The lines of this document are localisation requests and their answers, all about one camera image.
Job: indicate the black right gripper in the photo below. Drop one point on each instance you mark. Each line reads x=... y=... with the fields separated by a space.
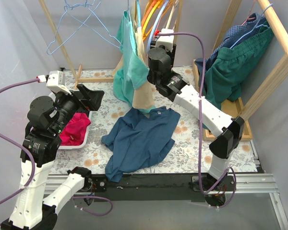
x=152 y=44

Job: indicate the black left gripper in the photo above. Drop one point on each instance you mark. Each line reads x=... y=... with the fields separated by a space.
x=81 y=100

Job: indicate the magenta t shirt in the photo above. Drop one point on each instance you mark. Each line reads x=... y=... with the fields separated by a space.
x=74 y=132

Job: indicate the navy blue t shirt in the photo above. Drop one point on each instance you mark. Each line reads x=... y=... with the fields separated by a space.
x=138 y=141

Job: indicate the beige plastic hanger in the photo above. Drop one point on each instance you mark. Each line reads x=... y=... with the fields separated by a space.
x=174 y=5

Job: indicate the light blue wire hanger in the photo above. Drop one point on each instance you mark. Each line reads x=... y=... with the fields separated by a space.
x=76 y=15
x=91 y=20

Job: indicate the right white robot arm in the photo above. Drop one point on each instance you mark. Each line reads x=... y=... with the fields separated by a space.
x=226 y=129

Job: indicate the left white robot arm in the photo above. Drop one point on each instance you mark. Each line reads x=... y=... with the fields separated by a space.
x=47 y=119

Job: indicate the teal green shirt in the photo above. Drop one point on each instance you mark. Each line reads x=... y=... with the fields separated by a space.
x=126 y=36

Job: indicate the beige garment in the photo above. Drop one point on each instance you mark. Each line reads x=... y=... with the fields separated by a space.
x=130 y=78

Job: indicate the white plastic laundry basket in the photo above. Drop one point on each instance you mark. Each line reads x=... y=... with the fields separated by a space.
x=85 y=138

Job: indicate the orange plastic hangers bunch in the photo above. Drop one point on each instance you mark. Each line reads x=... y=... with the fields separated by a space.
x=154 y=19

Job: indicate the dark green shorts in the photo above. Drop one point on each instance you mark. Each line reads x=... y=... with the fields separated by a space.
x=232 y=66

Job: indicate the floral table cloth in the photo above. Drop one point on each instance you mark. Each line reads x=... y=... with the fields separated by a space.
x=183 y=157

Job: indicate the blue checkered shorts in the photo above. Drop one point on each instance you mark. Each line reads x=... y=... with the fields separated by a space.
x=239 y=33

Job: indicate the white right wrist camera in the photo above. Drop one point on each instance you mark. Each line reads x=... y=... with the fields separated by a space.
x=167 y=40

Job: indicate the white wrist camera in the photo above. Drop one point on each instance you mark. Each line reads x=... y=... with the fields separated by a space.
x=167 y=40
x=55 y=81

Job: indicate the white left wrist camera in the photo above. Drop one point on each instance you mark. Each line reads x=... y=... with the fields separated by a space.
x=55 y=81

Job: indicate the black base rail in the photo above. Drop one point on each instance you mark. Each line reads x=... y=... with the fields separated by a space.
x=149 y=187

